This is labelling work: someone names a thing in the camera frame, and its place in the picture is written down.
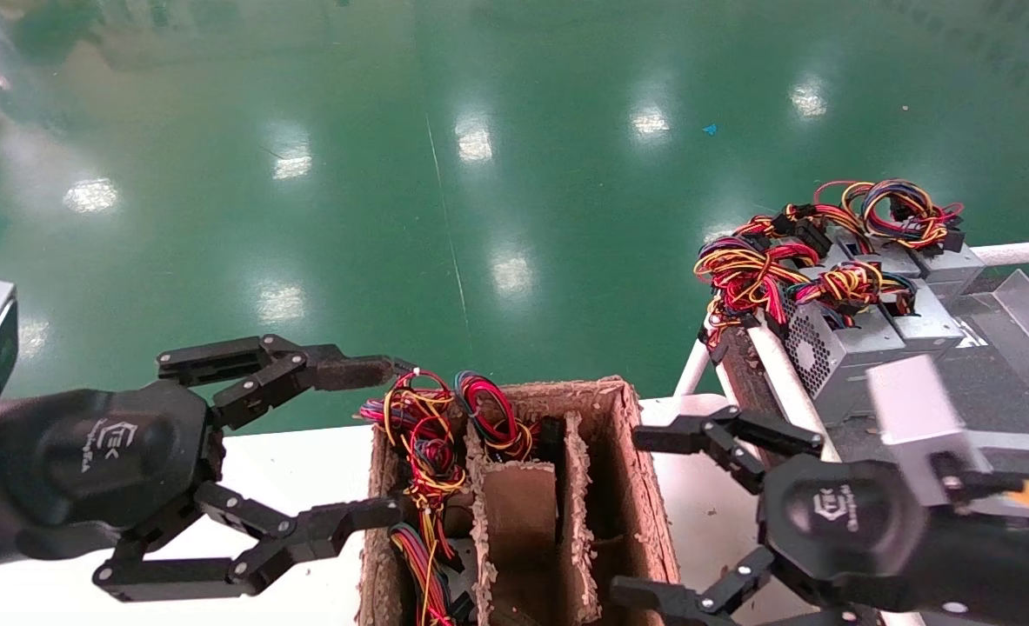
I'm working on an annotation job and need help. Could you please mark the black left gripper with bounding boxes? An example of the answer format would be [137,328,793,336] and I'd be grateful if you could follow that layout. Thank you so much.
[0,335,415,603]

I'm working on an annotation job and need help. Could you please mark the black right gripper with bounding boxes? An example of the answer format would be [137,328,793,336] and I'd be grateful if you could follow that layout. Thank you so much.
[610,404,928,626]

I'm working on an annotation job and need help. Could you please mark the brown pulp cardboard box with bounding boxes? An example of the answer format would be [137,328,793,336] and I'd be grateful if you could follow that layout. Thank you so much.
[357,376,693,626]

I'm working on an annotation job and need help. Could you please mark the dark felt side strip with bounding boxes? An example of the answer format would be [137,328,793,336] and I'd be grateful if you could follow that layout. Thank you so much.
[721,330,815,436]

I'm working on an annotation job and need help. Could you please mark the middle grey power supply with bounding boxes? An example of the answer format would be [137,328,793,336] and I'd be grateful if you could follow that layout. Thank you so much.
[779,294,906,427]

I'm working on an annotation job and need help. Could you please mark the grey metal power supply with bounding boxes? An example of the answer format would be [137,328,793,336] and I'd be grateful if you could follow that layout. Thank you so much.
[914,243,987,303]
[879,287,969,359]
[827,228,924,279]

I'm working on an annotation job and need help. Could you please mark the multicolour striped wire bundle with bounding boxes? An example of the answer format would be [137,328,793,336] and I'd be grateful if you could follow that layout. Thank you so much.
[388,520,480,626]

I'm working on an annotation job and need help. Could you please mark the red blue looped wire bundle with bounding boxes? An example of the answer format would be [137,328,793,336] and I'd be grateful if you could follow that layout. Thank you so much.
[455,371,567,463]

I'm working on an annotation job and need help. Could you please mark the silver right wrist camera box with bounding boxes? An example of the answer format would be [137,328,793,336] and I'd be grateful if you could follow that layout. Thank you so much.
[866,352,993,505]

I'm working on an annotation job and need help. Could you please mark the red yellow black wire bundle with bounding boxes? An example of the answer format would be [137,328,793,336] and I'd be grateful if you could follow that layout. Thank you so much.
[788,261,919,330]

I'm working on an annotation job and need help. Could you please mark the red wires black connectors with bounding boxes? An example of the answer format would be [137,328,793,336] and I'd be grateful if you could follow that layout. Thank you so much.
[740,203,837,257]

